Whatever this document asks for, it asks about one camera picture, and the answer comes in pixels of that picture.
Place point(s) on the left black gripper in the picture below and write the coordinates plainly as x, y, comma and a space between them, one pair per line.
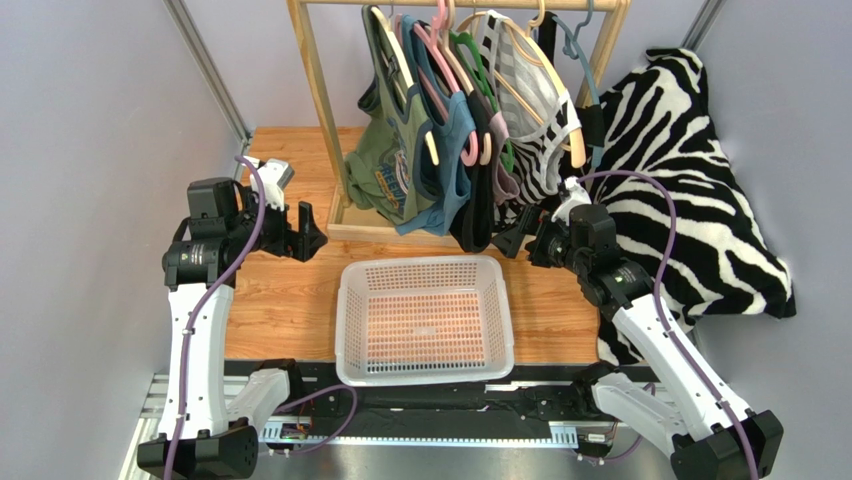
301, 244

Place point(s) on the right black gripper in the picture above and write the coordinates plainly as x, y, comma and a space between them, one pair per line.
532, 237

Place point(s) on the blue tank top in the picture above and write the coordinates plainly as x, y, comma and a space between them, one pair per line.
446, 185

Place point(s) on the green tank top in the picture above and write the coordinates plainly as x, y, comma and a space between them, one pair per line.
381, 170

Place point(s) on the cream hanger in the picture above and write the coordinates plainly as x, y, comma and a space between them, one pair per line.
404, 69

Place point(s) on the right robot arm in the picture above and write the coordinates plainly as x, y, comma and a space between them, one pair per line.
706, 430

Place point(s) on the black tank top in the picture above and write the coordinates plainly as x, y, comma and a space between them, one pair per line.
473, 225

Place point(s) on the beige wooden hanger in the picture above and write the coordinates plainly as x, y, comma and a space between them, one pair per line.
528, 86

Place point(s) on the striped tank top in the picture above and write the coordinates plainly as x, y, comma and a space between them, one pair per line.
537, 167

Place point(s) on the grey blue hanger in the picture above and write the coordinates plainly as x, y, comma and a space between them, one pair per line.
592, 116

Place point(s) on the green hanger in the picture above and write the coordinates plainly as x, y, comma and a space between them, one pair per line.
480, 75

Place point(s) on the light pink hanger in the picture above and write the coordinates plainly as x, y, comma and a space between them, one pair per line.
489, 143

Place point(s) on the wooden clothes rack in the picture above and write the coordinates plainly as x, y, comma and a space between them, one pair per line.
346, 222

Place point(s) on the white plastic basket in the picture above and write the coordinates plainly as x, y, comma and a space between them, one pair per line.
423, 321

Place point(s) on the zebra print blanket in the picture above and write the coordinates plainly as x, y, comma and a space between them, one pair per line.
673, 195

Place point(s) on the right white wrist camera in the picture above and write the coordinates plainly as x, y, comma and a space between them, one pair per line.
572, 195

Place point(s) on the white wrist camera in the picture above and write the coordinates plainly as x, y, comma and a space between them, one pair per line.
572, 195
275, 175

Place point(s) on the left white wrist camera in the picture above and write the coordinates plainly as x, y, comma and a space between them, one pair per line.
275, 175

